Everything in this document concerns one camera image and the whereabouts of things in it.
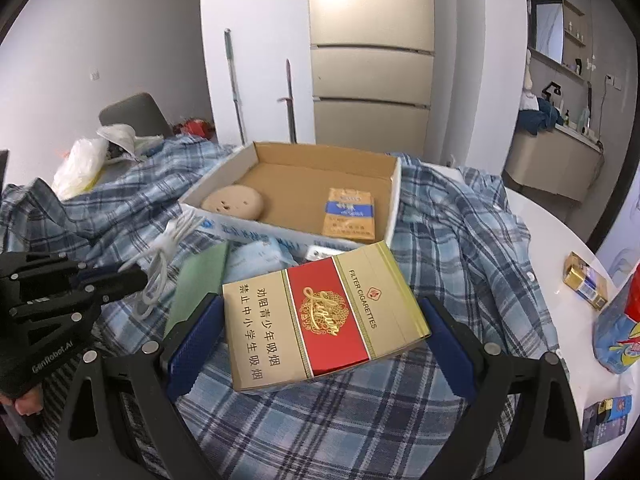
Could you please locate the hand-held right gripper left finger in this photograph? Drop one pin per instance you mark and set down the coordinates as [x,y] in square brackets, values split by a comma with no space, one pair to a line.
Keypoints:
[195,345]

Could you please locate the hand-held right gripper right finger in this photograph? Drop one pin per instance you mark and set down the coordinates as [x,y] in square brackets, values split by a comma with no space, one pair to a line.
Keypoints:
[450,345]

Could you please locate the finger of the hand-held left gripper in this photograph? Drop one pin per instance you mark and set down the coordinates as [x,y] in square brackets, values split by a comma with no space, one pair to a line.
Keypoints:
[115,275]
[85,300]

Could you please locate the green packet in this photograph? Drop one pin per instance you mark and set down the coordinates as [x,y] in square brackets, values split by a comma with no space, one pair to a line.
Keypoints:
[195,280]

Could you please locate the blue face mask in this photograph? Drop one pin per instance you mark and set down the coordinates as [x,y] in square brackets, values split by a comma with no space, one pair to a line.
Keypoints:
[260,260]

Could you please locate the red gold cigarette pack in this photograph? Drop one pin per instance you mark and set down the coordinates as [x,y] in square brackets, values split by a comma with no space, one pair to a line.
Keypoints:
[320,320]

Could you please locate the round beige sponge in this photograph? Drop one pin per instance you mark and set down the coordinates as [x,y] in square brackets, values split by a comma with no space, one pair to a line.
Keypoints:
[232,202]

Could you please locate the yellow blue cigarette pack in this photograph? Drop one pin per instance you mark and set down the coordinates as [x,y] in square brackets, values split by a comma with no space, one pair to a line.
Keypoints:
[350,215]

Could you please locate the cardboard box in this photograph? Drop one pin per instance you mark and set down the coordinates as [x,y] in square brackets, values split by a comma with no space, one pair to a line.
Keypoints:
[310,180]

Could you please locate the person's left hand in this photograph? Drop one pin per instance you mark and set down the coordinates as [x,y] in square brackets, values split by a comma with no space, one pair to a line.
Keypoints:
[30,402]

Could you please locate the translucent plastic bag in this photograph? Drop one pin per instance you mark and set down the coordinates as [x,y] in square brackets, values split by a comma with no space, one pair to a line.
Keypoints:
[77,170]

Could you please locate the white plastic bag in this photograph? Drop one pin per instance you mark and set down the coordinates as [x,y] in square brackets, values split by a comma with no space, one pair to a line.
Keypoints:
[122,137]

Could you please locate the grey chair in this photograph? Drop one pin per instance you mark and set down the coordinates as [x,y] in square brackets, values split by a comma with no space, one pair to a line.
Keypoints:
[132,115]

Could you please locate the red plastic bag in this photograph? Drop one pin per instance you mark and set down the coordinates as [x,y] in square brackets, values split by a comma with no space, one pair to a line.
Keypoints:
[192,127]

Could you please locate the blue snack bag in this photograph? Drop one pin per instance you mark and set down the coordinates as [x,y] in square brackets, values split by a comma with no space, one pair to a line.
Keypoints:
[620,335]

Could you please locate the dark blue small packet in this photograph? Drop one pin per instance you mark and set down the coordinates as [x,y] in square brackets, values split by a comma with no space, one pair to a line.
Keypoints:
[605,420]

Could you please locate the beige vanity cabinet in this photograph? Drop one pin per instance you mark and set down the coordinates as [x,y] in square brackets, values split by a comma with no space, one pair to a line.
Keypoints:
[550,165]

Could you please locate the dark blue towel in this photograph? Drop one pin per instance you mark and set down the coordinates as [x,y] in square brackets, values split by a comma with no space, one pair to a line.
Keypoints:
[537,117]

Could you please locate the dark thin pole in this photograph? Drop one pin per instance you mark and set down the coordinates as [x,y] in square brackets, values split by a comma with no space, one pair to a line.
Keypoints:
[290,105]

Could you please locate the black faucet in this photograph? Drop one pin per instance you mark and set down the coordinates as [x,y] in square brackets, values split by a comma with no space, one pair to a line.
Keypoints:
[552,91]

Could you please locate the gold refrigerator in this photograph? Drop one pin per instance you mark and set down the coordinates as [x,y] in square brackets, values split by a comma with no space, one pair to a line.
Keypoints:
[370,60]

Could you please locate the white wall socket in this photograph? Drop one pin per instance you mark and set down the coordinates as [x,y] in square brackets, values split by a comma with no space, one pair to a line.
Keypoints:
[614,82]

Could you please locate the wall mirror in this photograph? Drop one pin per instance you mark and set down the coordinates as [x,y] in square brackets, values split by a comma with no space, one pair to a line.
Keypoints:
[547,30]

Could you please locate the wall shelf niche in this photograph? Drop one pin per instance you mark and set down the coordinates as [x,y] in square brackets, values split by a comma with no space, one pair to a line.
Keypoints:
[575,35]

